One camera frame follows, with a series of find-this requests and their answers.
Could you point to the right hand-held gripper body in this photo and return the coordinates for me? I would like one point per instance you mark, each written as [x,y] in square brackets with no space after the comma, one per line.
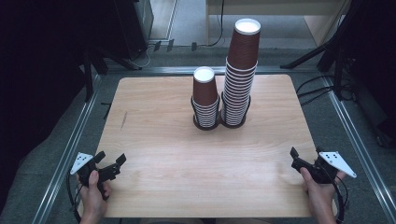
[323,169]

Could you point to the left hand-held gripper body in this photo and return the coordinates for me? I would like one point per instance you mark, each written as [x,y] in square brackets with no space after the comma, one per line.
[85,169]

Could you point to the tall stack of brown cups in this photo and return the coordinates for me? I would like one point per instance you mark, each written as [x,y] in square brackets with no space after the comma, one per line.
[241,77]

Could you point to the person's right hand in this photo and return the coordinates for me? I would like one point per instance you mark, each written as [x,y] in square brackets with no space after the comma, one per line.
[319,194]

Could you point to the person's left hand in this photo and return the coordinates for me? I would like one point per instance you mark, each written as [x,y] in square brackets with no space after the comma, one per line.
[92,194]

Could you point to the black tape strip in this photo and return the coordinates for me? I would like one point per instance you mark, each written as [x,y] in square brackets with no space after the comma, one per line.
[107,110]

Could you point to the black metal stand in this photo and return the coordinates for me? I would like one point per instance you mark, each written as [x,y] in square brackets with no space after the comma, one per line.
[93,65]

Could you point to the short stack of brown cups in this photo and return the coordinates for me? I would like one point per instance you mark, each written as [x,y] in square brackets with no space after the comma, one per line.
[205,96]

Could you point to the black tripod stand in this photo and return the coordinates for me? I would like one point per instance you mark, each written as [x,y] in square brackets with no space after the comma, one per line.
[336,40]

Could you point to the black cabinet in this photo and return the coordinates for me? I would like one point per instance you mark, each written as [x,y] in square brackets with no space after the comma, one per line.
[134,25]

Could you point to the aluminium frame rail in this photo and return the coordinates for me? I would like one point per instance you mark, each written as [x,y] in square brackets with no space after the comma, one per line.
[358,146]
[65,155]
[162,70]

